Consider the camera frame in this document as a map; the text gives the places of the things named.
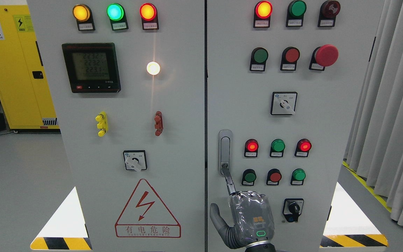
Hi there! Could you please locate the red lit lamp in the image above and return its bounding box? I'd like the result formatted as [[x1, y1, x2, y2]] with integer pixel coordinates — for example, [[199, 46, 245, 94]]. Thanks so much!
[[294, 138, 312, 157], [244, 139, 259, 158]]

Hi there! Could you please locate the green push button lower right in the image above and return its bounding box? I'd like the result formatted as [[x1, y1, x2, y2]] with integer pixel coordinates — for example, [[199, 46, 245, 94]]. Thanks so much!
[[290, 168, 306, 186]]

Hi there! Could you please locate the green indicator lamp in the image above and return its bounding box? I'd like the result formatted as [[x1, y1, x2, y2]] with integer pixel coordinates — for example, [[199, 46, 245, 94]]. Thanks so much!
[[107, 3, 129, 31], [286, 0, 307, 27]]

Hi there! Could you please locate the red indicator lamp top left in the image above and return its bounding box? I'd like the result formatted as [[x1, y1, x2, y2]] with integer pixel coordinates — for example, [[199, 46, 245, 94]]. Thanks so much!
[[139, 3, 159, 30]]

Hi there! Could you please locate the right door upper selector switch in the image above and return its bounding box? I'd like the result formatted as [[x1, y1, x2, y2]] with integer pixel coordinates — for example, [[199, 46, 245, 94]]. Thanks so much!
[[270, 92, 298, 116]]

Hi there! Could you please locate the black digital power meter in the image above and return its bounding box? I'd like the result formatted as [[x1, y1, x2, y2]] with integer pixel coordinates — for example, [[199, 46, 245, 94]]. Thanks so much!
[[61, 42, 121, 93]]

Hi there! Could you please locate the yellow terminal connector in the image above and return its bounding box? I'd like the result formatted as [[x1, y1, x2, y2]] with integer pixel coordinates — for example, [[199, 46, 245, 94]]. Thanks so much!
[[95, 111, 108, 137]]

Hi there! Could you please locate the silver cabinet door handle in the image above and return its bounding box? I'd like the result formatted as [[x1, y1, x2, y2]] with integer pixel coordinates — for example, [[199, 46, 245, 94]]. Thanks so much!
[[218, 129, 233, 176]]

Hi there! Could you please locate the yellow safety cabinet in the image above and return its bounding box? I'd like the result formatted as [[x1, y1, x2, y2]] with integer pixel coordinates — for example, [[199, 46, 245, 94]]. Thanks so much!
[[0, 5, 59, 130]]

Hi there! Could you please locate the red indicator lamp top right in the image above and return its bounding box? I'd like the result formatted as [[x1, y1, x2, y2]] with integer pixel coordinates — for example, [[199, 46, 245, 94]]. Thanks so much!
[[253, 0, 273, 28]]

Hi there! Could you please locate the red push button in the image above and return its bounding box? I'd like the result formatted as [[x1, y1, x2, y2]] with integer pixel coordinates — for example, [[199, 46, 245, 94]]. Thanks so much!
[[266, 168, 282, 186], [280, 47, 300, 71]]

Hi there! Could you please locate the black knob selector switch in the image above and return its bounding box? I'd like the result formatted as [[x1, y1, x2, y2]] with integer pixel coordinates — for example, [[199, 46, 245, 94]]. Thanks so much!
[[282, 198, 304, 222]]

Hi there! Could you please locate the green indicator lamp top left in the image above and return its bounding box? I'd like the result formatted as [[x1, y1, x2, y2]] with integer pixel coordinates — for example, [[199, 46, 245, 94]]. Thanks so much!
[[107, 3, 129, 31]]

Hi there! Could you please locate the red lit lamp middle left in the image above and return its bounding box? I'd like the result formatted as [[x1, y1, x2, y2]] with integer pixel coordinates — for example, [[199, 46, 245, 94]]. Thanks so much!
[[244, 139, 259, 158]]

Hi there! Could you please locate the red indicator lamp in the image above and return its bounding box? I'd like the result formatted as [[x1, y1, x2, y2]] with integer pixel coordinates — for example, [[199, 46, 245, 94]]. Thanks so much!
[[139, 3, 159, 30], [253, 0, 273, 28]]

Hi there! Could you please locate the green indicator lamp top right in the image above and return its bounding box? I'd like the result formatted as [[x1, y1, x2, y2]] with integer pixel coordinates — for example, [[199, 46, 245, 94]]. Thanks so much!
[[286, 0, 307, 27]]

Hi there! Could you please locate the dark red buzzer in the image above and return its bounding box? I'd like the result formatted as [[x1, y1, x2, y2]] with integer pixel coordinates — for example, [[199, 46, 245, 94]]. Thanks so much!
[[318, 0, 341, 27]]

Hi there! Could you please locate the red terminal connector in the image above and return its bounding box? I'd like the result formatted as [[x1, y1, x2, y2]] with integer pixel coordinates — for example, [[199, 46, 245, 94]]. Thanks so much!
[[154, 111, 163, 136]]

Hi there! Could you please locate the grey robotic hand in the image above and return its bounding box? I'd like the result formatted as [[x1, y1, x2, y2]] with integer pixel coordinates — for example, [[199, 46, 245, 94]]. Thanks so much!
[[210, 167, 275, 249]]

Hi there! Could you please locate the grey electrical cabinet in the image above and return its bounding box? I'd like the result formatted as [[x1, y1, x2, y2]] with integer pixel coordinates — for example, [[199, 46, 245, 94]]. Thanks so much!
[[27, 0, 384, 252]]

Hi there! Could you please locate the red lit lamp middle right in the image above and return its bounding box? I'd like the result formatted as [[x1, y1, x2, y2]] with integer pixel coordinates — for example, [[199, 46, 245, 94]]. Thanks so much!
[[294, 138, 312, 157]]

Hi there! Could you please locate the grey curtain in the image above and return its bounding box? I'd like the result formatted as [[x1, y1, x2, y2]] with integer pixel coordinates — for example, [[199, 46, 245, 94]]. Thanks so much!
[[345, 0, 403, 226]]

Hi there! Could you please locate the left door selector switch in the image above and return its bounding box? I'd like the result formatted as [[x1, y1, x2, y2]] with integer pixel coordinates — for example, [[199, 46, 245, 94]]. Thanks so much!
[[123, 150, 147, 171]]

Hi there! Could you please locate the red electric hazard sticker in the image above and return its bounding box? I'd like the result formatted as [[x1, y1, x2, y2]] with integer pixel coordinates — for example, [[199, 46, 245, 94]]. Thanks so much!
[[115, 179, 181, 238]]

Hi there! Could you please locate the door selector switch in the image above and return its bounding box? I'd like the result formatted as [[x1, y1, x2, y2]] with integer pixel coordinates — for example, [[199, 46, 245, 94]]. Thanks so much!
[[123, 150, 147, 171], [270, 92, 298, 116]]

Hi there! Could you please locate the yellow indicator lamp top left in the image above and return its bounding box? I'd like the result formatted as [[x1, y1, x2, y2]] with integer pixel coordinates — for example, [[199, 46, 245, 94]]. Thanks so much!
[[72, 4, 96, 31]]

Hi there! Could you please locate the white lit indicator lamp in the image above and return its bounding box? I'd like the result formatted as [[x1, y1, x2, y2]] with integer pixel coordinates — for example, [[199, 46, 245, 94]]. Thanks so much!
[[147, 62, 161, 76]]

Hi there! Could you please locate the red push button upper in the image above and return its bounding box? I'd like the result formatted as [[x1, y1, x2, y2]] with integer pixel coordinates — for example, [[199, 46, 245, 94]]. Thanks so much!
[[280, 47, 300, 71]]

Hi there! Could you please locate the red emergency stop button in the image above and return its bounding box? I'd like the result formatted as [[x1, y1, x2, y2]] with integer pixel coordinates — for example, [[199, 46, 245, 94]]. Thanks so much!
[[309, 44, 339, 71]]

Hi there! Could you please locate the red push button lower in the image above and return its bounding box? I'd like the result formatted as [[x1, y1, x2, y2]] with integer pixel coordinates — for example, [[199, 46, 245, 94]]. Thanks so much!
[[266, 168, 282, 186]]

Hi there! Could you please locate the green lamp middle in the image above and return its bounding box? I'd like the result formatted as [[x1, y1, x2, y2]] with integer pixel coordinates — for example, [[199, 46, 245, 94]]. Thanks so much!
[[270, 139, 286, 158]]

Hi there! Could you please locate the green push button upper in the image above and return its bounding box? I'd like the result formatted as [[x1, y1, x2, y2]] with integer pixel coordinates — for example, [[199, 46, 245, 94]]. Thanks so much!
[[249, 47, 268, 72]]

